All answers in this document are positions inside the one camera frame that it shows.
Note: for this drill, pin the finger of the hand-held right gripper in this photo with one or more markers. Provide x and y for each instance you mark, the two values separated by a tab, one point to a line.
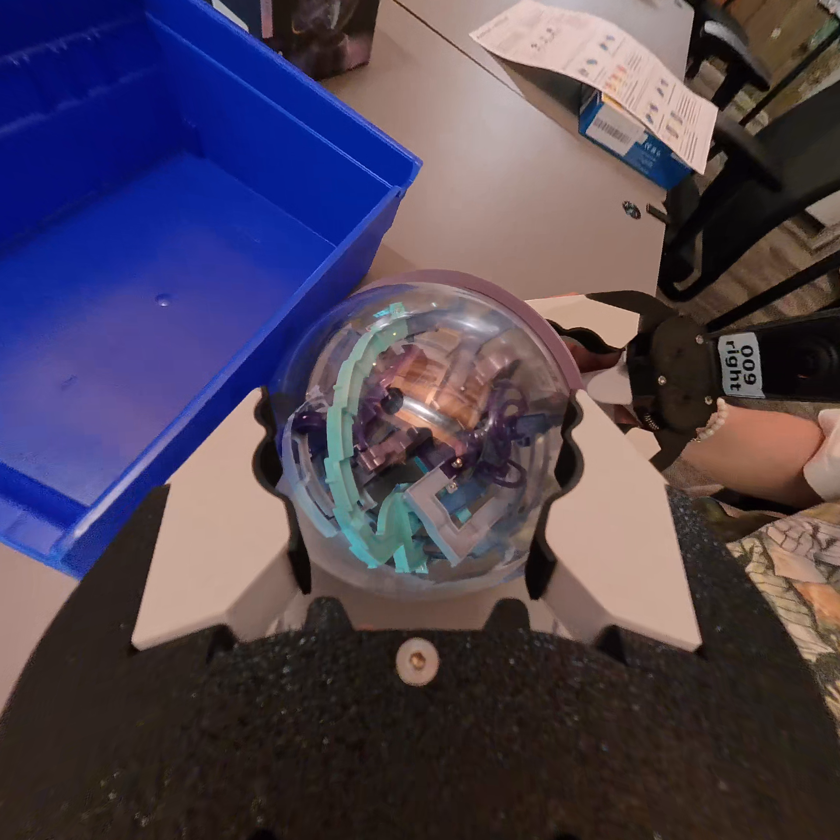
640	443
577	312

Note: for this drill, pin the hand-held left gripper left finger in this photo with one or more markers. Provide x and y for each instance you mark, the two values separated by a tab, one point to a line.
210	558

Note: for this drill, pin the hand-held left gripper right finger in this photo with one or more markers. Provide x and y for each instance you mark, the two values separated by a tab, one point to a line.
623	558

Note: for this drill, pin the clear plastic maze ball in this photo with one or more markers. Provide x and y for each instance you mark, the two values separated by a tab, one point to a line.
420	459

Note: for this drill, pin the person's right forearm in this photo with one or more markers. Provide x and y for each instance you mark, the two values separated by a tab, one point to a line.
754	459

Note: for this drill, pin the dark blue maze ball box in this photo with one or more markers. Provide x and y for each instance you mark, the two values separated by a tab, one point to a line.
321	33

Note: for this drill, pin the person's right hand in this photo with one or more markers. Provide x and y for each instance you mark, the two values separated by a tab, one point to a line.
600	362

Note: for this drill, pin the blue labelled cardboard box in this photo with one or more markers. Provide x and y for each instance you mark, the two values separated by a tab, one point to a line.
656	161

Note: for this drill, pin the black office chair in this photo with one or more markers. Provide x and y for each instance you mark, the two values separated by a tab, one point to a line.
754	144
728	59

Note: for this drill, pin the folded printed leaflet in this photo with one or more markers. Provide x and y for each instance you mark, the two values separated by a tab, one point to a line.
590	59

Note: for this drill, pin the blue plastic bin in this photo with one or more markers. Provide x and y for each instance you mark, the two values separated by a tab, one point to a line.
164	295

